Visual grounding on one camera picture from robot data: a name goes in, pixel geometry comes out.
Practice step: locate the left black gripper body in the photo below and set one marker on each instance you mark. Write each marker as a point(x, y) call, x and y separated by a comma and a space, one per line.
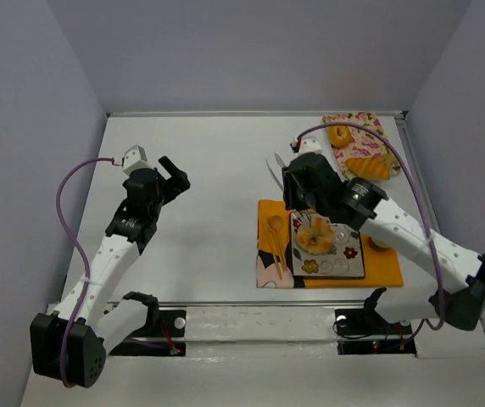
point(170, 182)

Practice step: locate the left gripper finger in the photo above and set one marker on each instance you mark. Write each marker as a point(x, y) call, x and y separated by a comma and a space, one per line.
point(170, 167)
point(180, 182)

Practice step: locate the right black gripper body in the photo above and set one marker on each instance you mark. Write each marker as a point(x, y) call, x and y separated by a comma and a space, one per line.
point(292, 186)

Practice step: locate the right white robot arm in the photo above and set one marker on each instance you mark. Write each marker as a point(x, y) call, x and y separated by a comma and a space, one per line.
point(457, 298)

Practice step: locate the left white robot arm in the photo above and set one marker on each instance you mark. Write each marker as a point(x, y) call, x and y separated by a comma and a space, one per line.
point(71, 342)

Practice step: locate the round orange donut bread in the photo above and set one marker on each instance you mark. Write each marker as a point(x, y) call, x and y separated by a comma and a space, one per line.
point(339, 136)

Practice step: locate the striped orange bread loaf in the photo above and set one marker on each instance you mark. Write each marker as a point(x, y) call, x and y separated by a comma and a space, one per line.
point(372, 169)

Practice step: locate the orange plastic spoon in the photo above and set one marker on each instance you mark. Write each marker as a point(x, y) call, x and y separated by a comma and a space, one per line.
point(275, 224)

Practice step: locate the floral cloth mat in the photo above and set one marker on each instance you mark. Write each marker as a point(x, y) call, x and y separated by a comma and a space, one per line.
point(367, 134)

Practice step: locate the square floral ceramic plate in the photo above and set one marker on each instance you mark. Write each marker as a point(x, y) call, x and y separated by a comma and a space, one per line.
point(345, 261)

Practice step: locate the metal cup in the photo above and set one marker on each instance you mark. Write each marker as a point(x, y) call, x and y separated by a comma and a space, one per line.
point(377, 244)

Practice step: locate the orange placemat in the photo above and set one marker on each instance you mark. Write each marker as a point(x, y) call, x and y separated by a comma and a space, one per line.
point(382, 268)

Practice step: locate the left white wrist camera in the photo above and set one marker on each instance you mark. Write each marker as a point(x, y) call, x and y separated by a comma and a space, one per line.
point(134, 158)

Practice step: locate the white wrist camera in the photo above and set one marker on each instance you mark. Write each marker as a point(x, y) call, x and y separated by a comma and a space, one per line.
point(134, 158)
point(303, 145)

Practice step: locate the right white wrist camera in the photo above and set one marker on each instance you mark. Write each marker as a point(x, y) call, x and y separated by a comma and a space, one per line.
point(303, 145)

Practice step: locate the aluminium table edge rail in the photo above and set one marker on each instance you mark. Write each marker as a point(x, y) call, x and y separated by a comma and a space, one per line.
point(228, 113)

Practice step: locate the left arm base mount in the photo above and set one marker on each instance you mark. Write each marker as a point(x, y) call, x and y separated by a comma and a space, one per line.
point(165, 339)

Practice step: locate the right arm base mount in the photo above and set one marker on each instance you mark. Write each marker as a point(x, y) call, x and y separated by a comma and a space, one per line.
point(362, 333)

